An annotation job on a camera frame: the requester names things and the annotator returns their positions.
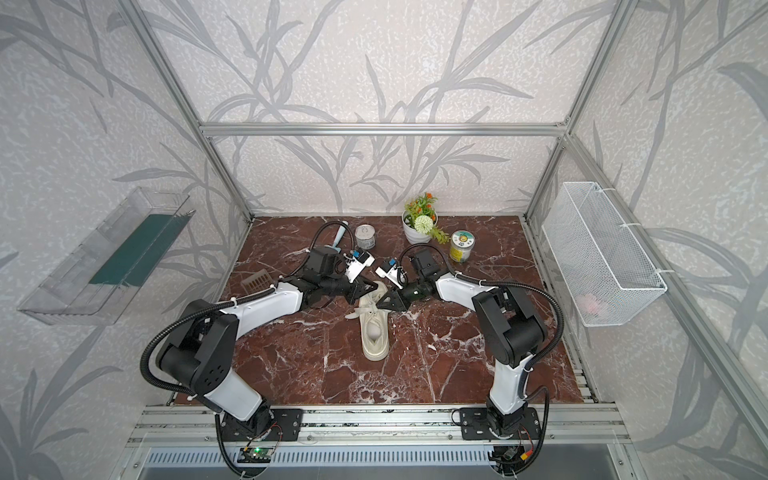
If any cream white sneaker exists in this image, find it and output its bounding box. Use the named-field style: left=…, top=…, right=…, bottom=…
left=359, top=281, right=390, bottom=361

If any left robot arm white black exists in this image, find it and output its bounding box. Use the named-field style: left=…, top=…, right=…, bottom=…
left=140, top=246, right=378, bottom=429

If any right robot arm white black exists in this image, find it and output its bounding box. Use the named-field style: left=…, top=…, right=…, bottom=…
left=376, top=244, right=552, bottom=431

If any light blue plastic trowel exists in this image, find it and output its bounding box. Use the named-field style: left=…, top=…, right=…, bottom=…
left=332, top=220, right=348, bottom=247

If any small silver tin can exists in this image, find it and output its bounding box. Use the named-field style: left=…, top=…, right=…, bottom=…
left=354, top=224, right=376, bottom=251

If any yellow sunflower seed can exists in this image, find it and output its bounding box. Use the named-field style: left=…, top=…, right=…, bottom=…
left=449, top=230, right=476, bottom=263

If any white pot with flowers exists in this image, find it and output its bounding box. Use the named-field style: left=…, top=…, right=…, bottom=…
left=402, top=192, right=449, bottom=244

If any left green circuit board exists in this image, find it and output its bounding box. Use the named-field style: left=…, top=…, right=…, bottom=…
left=236, top=447, right=275, bottom=465

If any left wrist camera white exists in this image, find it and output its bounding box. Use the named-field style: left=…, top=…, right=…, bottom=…
left=345, top=250, right=374, bottom=283

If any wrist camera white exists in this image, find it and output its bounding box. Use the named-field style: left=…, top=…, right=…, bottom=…
left=375, top=258, right=407, bottom=289
left=345, top=250, right=374, bottom=283

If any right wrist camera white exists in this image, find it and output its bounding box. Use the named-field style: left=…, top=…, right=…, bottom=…
left=375, top=258, right=407, bottom=289

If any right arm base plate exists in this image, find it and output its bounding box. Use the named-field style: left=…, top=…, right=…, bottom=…
left=456, top=405, right=541, bottom=441

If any aluminium frame crossbar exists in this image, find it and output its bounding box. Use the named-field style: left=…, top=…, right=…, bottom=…
left=200, top=122, right=565, bottom=137

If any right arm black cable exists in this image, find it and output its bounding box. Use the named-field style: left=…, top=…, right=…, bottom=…
left=398, top=242, right=565, bottom=370

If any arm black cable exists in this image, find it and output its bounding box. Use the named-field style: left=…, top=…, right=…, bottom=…
left=139, top=220, right=346, bottom=397
left=398, top=242, right=565, bottom=370

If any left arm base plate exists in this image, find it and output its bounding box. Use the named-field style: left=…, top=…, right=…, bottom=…
left=220, top=404, right=304, bottom=442

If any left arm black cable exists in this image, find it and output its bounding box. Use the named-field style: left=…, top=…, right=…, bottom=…
left=139, top=220, right=346, bottom=397

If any white wire mesh basket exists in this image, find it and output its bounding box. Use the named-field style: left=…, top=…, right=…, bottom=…
left=542, top=182, right=667, bottom=327

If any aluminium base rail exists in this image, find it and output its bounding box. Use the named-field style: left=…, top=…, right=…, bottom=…
left=126, top=403, right=631, bottom=448

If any clear plastic wall shelf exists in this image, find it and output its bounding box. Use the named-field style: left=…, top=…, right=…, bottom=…
left=18, top=187, right=195, bottom=326

